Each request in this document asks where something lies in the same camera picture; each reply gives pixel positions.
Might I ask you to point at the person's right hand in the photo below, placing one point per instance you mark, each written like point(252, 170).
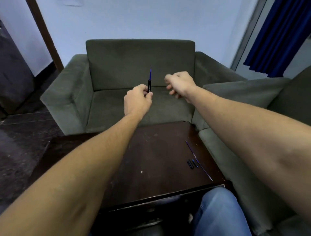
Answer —
point(181, 84)

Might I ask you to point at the person's left hand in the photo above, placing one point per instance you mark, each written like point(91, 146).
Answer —
point(136, 101)

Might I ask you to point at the person's right fingers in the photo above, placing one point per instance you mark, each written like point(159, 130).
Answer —
point(171, 85)

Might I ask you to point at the person's left fingers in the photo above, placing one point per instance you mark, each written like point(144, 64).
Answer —
point(145, 91)

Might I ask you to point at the black pen with blue refill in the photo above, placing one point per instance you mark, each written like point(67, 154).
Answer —
point(149, 84)

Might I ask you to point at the person's right forearm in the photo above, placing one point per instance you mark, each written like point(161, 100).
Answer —
point(255, 136)

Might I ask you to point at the person's left forearm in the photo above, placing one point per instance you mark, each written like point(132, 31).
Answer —
point(73, 170)

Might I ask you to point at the grey-green fabric armchair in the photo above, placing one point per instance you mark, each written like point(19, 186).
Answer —
point(116, 80)

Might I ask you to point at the blue pen refill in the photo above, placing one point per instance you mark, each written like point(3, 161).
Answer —
point(191, 149)
point(204, 170)

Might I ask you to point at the dark wooden coffee table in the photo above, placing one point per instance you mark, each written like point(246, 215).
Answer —
point(158, 165)

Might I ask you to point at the grey-green fabric sofa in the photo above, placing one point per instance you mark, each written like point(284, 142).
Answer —
point(243, 116)

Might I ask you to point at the black pen tip piece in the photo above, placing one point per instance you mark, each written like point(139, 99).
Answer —
point(195, 163)

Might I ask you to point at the black pen cap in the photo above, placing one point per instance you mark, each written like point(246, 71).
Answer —
point(190, 164)

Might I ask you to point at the blue curtain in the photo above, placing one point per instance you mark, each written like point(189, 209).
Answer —
point(277, 36)

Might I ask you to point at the dark grey cabinet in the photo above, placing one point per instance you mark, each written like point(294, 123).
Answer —
point(13, 73)

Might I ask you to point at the person's blue jeans leg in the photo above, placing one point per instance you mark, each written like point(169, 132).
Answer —
point(218, 214)

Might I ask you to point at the grey window frame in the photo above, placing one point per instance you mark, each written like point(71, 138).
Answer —
point(247, 34)

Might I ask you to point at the brown wooden door frame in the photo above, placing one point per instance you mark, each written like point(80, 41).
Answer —
point(45, 34)

